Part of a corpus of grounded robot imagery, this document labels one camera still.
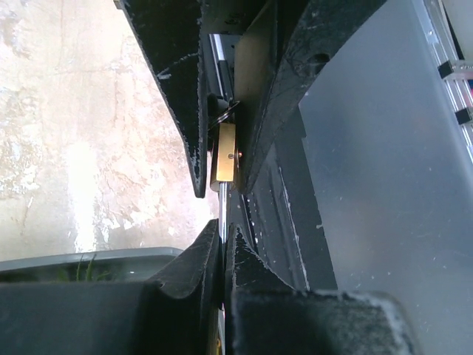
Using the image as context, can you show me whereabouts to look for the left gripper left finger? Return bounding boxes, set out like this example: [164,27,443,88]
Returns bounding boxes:
[121,0,207,198]

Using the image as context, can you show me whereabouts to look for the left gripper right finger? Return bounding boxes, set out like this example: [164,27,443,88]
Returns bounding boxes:
[239,0,381,193]

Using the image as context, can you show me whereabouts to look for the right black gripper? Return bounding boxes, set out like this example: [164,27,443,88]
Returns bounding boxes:
[1,219,418,354]

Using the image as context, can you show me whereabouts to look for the large brass padlock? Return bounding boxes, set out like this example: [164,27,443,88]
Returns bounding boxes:
[235,1,277,111]

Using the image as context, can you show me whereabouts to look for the dark grey fruit tray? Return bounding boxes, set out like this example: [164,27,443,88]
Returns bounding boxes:
[1,247,182,283]

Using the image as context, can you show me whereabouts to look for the small brass padlock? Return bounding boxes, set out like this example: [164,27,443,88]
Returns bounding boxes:
[210,123,237,243]

